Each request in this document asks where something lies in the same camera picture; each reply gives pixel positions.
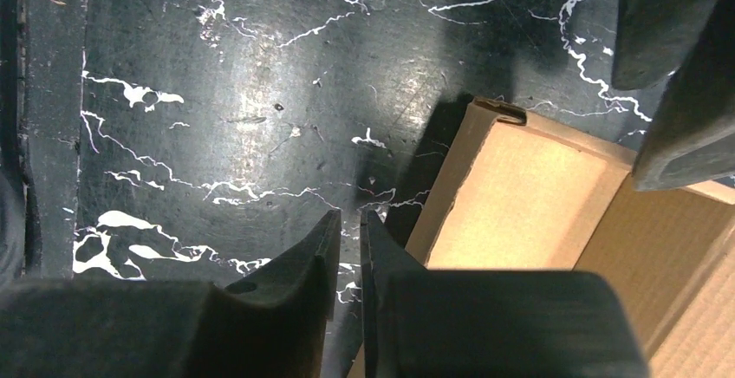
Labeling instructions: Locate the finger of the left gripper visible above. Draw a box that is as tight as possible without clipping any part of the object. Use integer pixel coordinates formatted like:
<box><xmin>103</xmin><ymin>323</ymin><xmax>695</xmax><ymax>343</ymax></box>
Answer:
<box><xmin>612</xmin><ymin>0</ymin><xmax>718</xmax><ymax>91</ymax></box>
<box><xmin>632</xmin><ymin>0</ymin><xmax>734</xmax><ymax>191</ymax></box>

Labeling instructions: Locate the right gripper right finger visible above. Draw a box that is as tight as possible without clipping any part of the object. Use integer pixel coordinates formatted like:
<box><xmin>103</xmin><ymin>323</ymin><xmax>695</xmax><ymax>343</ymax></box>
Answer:
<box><xmin>360</xmin><ymin>211</ymin><xmax>649</xmax><ymax>377</ymax></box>

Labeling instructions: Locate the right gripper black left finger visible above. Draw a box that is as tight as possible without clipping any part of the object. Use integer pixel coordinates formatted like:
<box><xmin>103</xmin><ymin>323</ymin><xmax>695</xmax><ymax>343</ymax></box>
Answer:
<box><xmin>1</xmin><ymin>211</ymin><xmax>341</xmax><ymax>377</ymax></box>

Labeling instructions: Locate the brown cardboard box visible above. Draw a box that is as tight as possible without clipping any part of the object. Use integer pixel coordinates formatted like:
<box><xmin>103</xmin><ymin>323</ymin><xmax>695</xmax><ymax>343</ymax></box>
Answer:
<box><xmin>407</xmin><ymin>98</ymin><xmax>734</xmax><ymax>377</ymax></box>

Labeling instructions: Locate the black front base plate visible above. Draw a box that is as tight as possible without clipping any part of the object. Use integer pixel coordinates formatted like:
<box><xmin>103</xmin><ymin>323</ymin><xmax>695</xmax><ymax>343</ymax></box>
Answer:
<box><xmin>1</xmin><ymin>0</ymin><xmax>88</xmax><ymax>283</ymax></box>

